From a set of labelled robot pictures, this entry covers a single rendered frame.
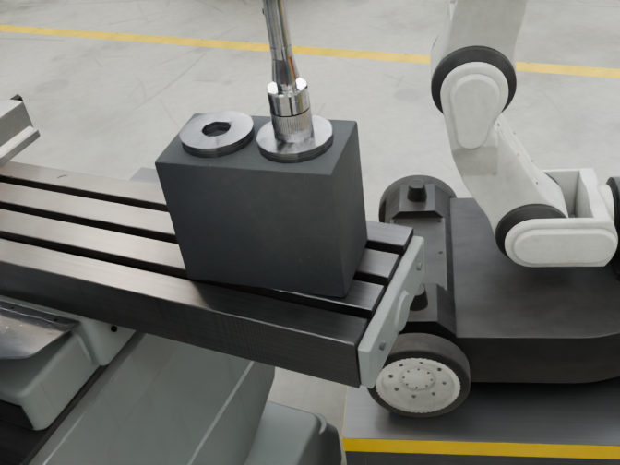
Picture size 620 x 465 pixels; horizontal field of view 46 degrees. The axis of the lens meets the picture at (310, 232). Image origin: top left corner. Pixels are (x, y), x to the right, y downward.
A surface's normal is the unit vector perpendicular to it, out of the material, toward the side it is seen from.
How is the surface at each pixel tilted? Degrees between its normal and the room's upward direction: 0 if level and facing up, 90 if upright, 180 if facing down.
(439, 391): 90
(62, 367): 90
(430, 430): 0
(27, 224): 0
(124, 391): 90
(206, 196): 90
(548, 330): 0
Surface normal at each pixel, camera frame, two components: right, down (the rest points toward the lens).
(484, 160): -0.06, 0.90
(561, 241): -0.12, 0.62
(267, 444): -0.12, -0.78
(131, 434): 0.91, 0.16
